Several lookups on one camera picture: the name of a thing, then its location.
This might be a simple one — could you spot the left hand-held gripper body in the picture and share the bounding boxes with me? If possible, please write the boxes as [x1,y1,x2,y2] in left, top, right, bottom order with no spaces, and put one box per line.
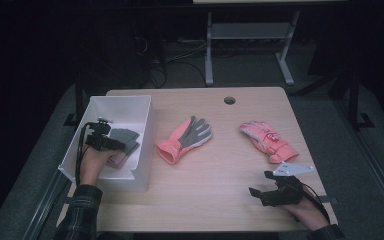
[85,116,127,152]

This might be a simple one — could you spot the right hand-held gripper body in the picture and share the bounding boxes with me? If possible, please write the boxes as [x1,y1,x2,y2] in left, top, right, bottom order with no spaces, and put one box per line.
[263,161,315,207]

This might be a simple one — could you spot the pink glove with red print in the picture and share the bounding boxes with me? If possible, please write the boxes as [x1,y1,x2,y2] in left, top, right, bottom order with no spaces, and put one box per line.
[239,120,300,165]

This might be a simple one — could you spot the white storage box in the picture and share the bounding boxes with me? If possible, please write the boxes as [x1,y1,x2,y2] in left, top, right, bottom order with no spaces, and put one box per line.
[57,95,158,193]

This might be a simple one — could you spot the pink glove with grey palm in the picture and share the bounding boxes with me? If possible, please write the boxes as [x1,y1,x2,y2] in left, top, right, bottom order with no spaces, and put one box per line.
[155,115,213,165]

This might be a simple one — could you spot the person's left hand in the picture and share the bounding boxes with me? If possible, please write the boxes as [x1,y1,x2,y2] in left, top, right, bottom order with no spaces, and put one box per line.
[79,146,123,186]

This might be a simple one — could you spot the person's right hand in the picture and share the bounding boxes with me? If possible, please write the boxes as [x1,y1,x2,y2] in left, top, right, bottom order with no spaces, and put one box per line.
[279,193,329,231]

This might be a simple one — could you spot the black metal stand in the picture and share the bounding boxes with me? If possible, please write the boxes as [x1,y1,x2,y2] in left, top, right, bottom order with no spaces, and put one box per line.
[346,71,376,132]
[63,76,88,128]

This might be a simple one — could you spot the white metal stand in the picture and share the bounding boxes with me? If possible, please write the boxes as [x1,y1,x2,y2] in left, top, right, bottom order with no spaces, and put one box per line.
[204,9,301,87]

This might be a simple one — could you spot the left hand-held gripper cable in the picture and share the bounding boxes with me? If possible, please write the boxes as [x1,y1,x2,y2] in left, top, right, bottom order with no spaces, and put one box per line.
[75,121,94,186]

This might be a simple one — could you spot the hand-held gripper cable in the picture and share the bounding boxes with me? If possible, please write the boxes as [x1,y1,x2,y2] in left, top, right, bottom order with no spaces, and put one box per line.
[75,121,94,186]
[301,183,332,224]

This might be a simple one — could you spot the right hand-held gripper cable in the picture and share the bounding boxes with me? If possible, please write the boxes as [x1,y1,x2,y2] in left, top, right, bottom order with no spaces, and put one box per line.
[301,183,332,224]

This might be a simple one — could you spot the black floor cables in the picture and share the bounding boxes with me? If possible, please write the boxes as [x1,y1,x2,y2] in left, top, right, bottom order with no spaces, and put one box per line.
[133,36,208,88]

